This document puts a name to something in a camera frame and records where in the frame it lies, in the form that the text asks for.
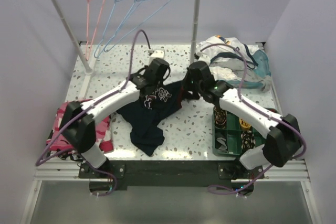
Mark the navy tank top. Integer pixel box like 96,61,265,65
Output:
117,81,200,156

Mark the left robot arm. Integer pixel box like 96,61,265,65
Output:
59,58,171,178

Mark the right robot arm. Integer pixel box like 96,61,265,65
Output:
182,61,303,178

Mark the grey garment in basket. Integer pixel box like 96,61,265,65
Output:
209,60,271,92

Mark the white garment in basket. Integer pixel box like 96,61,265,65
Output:
195,35,259,66

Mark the yellow rolled tie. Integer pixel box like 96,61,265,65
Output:
239,119,252,131

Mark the grey white rolled tie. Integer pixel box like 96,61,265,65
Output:
215,134,228,153

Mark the green compartment tray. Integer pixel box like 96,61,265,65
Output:
212,111,266,158

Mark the black white spotted rolled tie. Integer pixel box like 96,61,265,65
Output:
241,131,256,152

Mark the pink camouflage folded garment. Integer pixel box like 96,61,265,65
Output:
46,102,113,153

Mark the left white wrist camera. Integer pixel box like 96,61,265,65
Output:
148,49,165,60

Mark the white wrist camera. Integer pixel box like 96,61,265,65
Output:
194,52,210,63
148,49,165,60

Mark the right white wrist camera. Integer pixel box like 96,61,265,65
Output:
194,52,210,63

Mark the pink wire hanger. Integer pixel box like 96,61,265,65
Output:
76,0,108,61

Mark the blue wire hanger right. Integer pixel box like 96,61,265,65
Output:
101,0,174,52

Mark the blue wire hanger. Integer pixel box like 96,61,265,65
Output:
93,0,140,59
101,0,174,52

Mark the blue wire hanger left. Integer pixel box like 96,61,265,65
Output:
93,0,140,59

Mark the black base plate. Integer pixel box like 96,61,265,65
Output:
78,161,264,196

